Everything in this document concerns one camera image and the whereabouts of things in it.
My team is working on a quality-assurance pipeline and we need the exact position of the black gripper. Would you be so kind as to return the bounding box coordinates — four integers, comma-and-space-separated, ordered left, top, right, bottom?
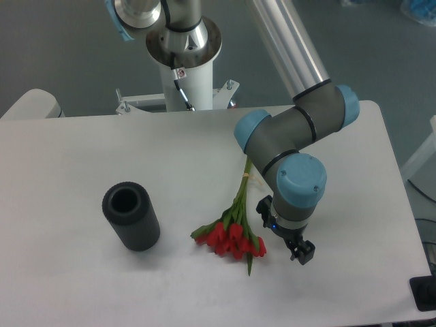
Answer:
256, 195, 315, 265

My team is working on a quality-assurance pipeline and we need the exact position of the red tulip bouquet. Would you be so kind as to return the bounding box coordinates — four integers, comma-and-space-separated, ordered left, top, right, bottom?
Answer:
190, 159, 267, 275

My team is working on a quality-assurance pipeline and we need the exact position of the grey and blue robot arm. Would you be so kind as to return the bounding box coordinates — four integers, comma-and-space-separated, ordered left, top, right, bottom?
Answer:
105, 1, 360, 264

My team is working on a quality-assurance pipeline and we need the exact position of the black device at table edge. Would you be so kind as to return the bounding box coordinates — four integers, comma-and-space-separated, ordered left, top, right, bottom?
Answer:
409, 275, 435, 312

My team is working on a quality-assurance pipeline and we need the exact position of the black ribbed cylindrical vase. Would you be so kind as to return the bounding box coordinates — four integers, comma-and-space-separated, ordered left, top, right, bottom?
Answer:
102, 181, 160, 251

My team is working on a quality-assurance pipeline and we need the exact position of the blue plastic bag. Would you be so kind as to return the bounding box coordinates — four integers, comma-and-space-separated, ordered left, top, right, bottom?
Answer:
400, 0, 435, 27

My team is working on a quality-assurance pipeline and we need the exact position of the white rounded chair back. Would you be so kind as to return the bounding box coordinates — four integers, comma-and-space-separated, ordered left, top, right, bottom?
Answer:
1, 89, 65, 121

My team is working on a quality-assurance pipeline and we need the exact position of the white metal base frame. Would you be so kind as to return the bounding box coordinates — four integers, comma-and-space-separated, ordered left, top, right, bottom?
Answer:
116, 79, 240, 115

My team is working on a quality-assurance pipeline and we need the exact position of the black cable on pedestal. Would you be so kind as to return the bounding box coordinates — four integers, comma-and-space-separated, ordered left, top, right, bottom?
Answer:
169, 50, 196, 112

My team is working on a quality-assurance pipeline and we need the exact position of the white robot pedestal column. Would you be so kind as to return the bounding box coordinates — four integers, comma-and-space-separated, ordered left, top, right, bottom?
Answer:
146, 16, 222, 108

